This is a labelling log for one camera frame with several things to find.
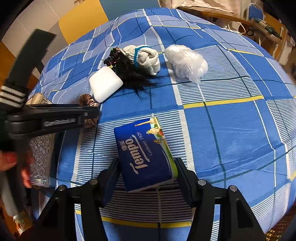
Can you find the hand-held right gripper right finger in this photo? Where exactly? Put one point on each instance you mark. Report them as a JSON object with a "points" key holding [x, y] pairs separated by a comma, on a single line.
{"points": [[185, 183]]}

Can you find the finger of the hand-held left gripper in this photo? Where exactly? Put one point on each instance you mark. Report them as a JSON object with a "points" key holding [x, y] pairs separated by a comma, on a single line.
{"points": [[92, 112]]}

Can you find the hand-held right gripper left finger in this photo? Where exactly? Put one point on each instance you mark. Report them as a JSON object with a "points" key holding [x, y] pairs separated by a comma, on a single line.
{"points": [[113, 178]]}

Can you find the brown satin scrunchie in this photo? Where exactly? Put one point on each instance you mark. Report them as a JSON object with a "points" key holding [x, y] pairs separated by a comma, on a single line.
{"points": [[90, 122]]}

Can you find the white box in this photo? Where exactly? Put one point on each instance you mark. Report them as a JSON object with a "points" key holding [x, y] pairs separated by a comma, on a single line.
{"points": [[105, 84]]}

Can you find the blue tissue packet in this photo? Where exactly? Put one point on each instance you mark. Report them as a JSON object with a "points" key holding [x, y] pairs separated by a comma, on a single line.
{"points": [[143, 153]]}

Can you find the black hair piece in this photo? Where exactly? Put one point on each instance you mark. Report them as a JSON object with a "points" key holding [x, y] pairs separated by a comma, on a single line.
{"points": [[131, 76]]}

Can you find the white knitted sock teal stripe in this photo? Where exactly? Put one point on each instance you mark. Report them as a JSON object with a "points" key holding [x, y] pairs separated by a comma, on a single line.
{"points": [[145, 60]]}

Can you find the clear plastic bag bundle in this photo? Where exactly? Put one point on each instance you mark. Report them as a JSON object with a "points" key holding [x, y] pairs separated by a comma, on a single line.
{"points": [[187, 62]]}

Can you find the person's left hand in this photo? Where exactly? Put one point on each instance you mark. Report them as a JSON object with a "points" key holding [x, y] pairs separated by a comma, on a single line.
{"points": [[8, 160]]}

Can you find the silver ornate tissue box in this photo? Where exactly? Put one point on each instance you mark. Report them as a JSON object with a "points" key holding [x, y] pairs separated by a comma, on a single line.
{"points": [[41, 153]]}

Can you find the blue plaid blanket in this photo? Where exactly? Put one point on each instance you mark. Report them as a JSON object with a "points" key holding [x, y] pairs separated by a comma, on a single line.
{"points": [[231, 127]]}

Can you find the grey yellow blue headboard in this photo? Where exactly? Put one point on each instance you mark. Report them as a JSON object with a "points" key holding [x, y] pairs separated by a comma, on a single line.
{"points": [[85, 20]]}

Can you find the wooden side desk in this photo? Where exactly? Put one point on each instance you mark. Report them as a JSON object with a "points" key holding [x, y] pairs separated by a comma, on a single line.
{"points": [[231, 16]]}

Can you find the green black tool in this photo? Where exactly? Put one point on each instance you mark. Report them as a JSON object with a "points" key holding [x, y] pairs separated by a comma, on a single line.
{"points": [[268, 29]]}

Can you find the blue folding chair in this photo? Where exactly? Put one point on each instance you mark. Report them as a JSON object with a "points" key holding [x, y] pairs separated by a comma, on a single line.
{"points": [[255, 11]]}

